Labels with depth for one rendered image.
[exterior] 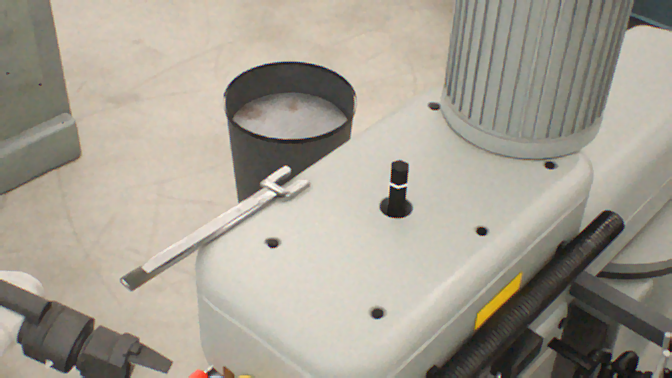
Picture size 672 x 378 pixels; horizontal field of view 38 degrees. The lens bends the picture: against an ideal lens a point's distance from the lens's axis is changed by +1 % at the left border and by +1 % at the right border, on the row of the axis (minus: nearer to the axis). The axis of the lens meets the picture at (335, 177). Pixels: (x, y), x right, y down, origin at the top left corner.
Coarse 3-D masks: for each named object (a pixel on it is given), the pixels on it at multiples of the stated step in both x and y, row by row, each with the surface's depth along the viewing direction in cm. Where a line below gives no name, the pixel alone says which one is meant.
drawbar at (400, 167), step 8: (400, 160) 104; (392, 168) 103; (400, 168) 103; (408, 168) 103; (392, 176) 104; (400, 176) 103; (400, 184) 104; (392, 192) 105; (400, 192) 105; (392, 200) 106; (400, 200) 106; (392, 208) 106; (400, 208) 106; (392, 216) 107; (400, 216) 107
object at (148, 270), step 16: (272, 176) 110; (288, 176) 111; (272, 192) 108; (288, 192) 108; (240, 208) 105; (256, 208) 106; (208, 224) 103; (224, 224) 103; (192, 240) 101; (208, 240) 102; (160, 256) 99; (176, 256) 99; (144, 272) 98; (160, 272) 98; (128, 288) 96
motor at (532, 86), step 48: (480, 0) 106; (528, 0) 101; (576, 0) 101; (624, 0) 104; (480, 48) 109; (528, 48) 105; (576, 48) 105; (480, 96) 112; (528, 96) 109; (576, 96) 110; (480, 144) 115; (528, 144) 113; (576, 144) 115
